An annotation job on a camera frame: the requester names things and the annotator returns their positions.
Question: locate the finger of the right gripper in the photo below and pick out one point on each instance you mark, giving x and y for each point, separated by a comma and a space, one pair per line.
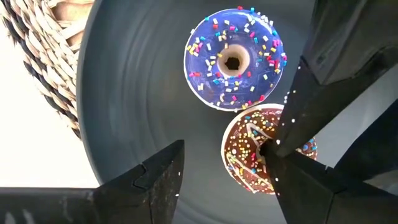
311, 102
373, 143

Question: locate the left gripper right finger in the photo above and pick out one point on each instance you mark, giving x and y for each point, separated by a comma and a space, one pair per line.
311, 193

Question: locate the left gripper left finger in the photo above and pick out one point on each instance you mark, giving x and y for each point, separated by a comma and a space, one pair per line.
140, 199

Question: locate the small brown sprinkled donut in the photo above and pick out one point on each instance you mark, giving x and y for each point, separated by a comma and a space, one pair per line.
242, 146

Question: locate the small blue sprinkled donut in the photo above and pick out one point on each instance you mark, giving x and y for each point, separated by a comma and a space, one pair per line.
202, 77

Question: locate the black round plate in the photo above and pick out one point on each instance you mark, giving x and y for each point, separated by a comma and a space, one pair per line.
140, 93

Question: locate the round woven straw mat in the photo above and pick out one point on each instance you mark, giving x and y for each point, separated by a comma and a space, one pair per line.
46, 56

